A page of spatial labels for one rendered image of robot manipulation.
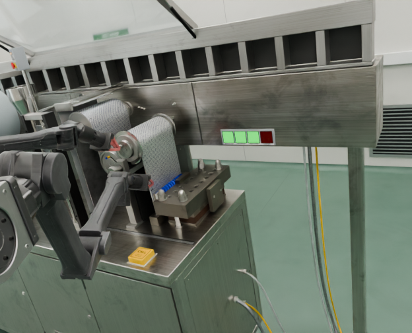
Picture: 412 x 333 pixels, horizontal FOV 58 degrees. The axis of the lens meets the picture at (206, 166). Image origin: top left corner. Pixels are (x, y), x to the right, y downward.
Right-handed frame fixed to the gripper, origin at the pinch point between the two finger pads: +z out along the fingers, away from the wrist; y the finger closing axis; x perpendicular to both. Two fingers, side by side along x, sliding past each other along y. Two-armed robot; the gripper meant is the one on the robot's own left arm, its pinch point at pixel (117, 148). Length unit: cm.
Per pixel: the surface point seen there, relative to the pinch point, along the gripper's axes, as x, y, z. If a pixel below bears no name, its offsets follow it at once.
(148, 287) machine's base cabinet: -50, 19, 14
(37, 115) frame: 7.7, -29.7, -18.5
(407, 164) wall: 82, 82, 287
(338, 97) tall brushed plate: 29, 78, 27
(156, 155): 2.2, 6.9, 16.1
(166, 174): -3.5, 6.4, 26.2
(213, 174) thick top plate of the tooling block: 1.0, 22.6, 39.2
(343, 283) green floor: -37, 59, 156
